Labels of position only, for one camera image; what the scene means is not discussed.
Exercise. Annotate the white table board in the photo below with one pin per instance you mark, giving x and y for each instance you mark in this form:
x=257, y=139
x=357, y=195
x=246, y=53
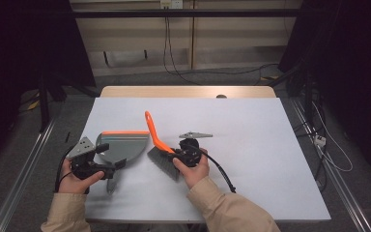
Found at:
x=206, y=112

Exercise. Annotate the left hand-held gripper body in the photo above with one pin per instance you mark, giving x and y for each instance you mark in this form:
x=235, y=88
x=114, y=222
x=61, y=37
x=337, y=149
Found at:
x=82, y=148

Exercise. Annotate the wooden table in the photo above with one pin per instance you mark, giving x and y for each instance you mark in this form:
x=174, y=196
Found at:
x=174, y=92

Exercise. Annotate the metal floor rail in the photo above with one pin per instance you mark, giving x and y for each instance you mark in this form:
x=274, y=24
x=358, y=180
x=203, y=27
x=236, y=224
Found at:
x=341, y=187
x=22, y=175

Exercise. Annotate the orange brush with grey bristles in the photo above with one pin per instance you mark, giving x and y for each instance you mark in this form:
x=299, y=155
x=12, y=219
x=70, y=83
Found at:
x=156, y=133

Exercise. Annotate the white wall socket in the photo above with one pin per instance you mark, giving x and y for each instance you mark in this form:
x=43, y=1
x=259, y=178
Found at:
x=171, y=4

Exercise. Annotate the small black floor item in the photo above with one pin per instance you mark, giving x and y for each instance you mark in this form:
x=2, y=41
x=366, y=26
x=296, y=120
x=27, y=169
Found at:
x=67, y=137

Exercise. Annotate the black curtain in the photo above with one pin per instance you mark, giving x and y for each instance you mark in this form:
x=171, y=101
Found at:
x=29, y=42
x=351, y=64

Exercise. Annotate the black stand post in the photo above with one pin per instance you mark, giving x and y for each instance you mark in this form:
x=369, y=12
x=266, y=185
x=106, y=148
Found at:
x=308, y=100

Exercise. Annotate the white power adapter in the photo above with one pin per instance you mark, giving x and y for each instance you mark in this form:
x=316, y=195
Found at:
x=319, y=140

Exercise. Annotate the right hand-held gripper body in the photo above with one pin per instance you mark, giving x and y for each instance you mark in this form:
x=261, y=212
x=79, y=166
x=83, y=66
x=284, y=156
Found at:
x=190, y=153

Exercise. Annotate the person's left hand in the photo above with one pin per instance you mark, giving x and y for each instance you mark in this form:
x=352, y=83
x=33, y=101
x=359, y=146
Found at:
x=72, y=183

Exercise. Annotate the black stand leg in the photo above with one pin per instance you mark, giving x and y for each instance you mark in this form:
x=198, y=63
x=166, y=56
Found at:
x=43, y=106

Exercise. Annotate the person's right hand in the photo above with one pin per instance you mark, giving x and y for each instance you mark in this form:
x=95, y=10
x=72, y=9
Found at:
x=194, y=175

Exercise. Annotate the dark table grommet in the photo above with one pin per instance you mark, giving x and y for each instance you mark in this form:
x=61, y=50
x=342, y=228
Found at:
x=221, y=96

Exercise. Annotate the black horizontal bar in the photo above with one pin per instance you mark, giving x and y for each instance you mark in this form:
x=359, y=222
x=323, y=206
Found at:
x=186, y=13

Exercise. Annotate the grey dustpan with orange edge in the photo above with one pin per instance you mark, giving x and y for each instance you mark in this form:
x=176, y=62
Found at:
x=122, y=145

